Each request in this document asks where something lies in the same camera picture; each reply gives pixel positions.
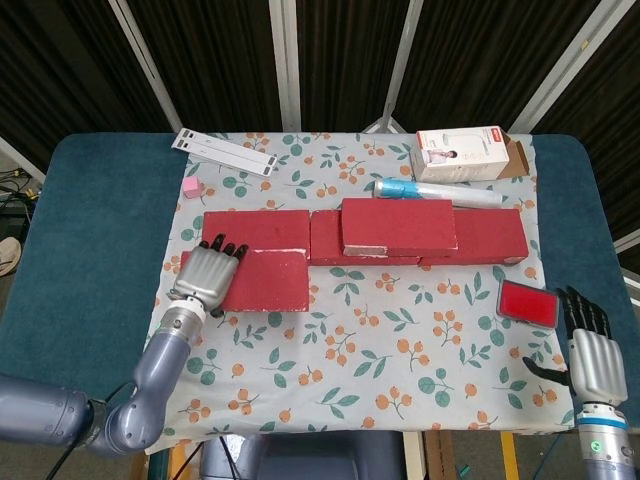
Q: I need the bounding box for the red ink pad tray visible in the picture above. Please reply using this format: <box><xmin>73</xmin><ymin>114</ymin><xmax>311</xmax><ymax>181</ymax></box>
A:
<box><xmin>496</xmin><ymin>278</ymin><xmax>560</xmax><ymax>330</ymax></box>

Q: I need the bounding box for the brown cardboard piece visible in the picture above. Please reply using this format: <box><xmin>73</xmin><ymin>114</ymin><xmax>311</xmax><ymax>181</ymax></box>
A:
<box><xmin>424</xmin><ymin>430</ymin><xmax>456</xmax><ymax>480</ymax></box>

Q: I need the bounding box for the white metal frame bar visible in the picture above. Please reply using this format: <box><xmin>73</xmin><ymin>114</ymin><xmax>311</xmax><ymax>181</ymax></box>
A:
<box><xmin>108</xmin><ymin>0</ymin><xmax>182</xmax><ymax>132</ymax></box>
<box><xmin>613</xmin><ymin>232</ymin><xmax>640</xmax><ymax>257</ymax></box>
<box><xmin>382</xmin><ymin>0</ymin><xmax>426</xmax><ymax>121</ymax></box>
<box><xmin>0</xmin><ymin>134</ymin><xmax>46</xmax><ymax>181</ymax></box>
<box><xmin>509</xmin><ymin>0</ymin><xmax>619</xmax><ymax>135</ymax></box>
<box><xmin>268</xmin><ymin>0</ymin><xmax>303</xmax><ymax>132</ymax></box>

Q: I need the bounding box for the bundle of floor cables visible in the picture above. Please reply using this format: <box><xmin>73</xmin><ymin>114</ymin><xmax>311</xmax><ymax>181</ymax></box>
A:
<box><xmin>0</xmin><ymin>167</ymin><xmax>41</xmax><ymax>211</ymax></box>

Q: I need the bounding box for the white and blue roll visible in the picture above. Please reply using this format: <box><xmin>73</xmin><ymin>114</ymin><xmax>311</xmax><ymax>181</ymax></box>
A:
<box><xmin>373</xmin><ymin>178</ymin><xmax>503</xmax><ymax>210</ymax></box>

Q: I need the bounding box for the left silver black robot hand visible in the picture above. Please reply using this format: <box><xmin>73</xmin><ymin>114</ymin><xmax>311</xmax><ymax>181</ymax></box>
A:
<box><xmin>172</xmin><ymin>233</ymin><xmax>250</xmax><ymax>319</ymax></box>

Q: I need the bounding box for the red brick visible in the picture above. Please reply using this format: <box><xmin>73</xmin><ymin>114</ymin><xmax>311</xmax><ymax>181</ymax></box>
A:
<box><xmin>201</xmin><ymin>209</ymin><xmax>312</xmax><ymax>261</ymax></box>
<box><xmin>179</xmin><ymin>248</ymin><xmax>311</xmax><ymax>314</ymax></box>
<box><xmin>309</xmin><ymin>209</ymin><xmax>422</xmax><ymax>266</ymax></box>
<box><xmin>340</xmin><ymin>197</ymin><xmax>459</xmax><ymax>258</ymax></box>
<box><xmin>418</xmin><ymin>208</ymin><xmax>529</xmax><ymax>266</ymax></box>

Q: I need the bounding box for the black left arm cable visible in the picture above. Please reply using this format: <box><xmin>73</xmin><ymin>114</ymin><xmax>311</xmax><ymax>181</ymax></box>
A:
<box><xmin>47</xmin><ymin>382</ymin><xmax>139</xmax><ymax>479</ymax></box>

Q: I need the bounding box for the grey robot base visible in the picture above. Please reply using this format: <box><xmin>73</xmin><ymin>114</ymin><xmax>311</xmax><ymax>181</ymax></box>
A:
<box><xmin>199</xmin><ymin>432</ymin><xmax>406</xmax><ymax>480</ymax></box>

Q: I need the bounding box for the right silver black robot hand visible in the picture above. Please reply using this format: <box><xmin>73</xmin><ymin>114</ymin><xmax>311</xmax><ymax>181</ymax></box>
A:
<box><xmin>522</xmin><ymin>285</ymin><xmax>629</xmax><ymax>406</ymax></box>

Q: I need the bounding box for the blue felt table mat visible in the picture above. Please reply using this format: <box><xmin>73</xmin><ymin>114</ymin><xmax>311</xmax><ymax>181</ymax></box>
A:
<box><xmin>0</xmin><ymin>132</ymin><xmax>640</xmax><ymax>429</ymax></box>

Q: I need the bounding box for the white flat strip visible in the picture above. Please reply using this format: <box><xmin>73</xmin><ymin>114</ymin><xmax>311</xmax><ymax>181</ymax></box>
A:
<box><xmin>170</xmin><ymin>136</ymin><xmax>276</xmax><ymax>177</ymax></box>
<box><xmin>174</xmin><ymin>128</ymin><xmax>279</xmax><ymax>168</ymax></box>

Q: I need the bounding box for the grey tripod stand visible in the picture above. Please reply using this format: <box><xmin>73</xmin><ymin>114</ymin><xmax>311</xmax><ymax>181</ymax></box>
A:
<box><xmin>362</xmin><ymin>102</ymin><xmax>409</xmax><ymax>134</ymax></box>

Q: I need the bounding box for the floral pattern tablecloth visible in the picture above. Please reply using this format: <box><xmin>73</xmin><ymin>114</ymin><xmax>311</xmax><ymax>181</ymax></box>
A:
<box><xmin>130</xmin><ymin>130</ymin><xmax>576</xmax><ymax>456</ymax></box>

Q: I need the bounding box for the beige shoe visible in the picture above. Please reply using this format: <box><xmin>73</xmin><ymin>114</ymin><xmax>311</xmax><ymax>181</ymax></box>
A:
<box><xmin>0</xmin><ymin>236</ymin><xmax>22</xmax><ymax>276</ymax></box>

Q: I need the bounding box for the white product box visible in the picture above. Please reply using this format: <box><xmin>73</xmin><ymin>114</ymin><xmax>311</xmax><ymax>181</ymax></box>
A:
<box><xmin>410</xmin><ymin>125</ymin><xmax>532</xmax><ymax>183</ymax></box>

